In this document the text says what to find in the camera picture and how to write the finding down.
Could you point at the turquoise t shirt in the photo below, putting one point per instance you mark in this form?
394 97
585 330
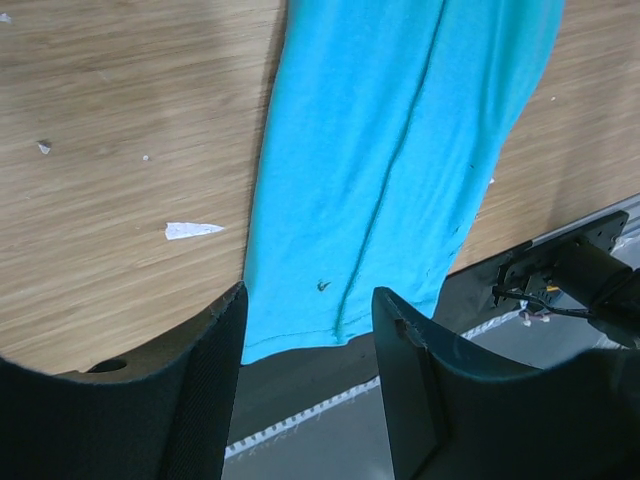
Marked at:
385 125

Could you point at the white slotted cable duct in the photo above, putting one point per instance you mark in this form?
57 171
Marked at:
277 394

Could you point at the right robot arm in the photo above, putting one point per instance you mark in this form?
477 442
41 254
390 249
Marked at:
607 287

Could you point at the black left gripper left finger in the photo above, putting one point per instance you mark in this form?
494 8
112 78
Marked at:
159 411

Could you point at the white paper scrap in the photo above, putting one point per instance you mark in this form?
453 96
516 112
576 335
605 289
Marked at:
184 230

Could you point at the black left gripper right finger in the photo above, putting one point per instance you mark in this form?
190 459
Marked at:
455 410

